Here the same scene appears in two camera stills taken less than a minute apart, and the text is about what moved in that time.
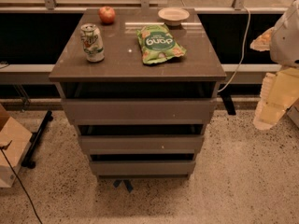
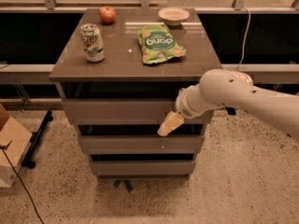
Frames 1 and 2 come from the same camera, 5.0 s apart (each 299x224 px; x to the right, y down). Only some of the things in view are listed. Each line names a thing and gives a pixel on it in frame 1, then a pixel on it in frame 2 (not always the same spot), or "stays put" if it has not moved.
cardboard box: x=14 y=141 stays put
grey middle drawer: x=141 y=145 stays put
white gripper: x=286 y=42 -> x=183 y=106
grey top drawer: x=139 y=111 stays put
